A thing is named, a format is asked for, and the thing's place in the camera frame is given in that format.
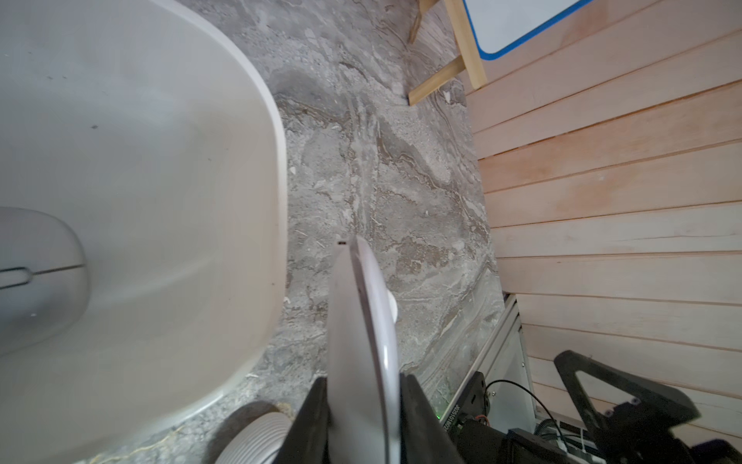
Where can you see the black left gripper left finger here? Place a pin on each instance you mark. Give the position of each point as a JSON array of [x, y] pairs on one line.
[[307, 439]]

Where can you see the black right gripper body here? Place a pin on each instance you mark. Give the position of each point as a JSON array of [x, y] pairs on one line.
[[638, 430]]

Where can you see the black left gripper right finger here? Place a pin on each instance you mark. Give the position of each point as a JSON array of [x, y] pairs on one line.
[[424, 440]]

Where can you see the white ribbed computer mouse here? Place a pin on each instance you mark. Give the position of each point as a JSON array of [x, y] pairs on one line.
[[259, 443]]

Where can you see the white plastic storage box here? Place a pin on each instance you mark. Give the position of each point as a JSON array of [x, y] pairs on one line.
[[143, 222]]

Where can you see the blue framed whiteboard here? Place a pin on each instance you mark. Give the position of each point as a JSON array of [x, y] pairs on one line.
[[500, 26]]

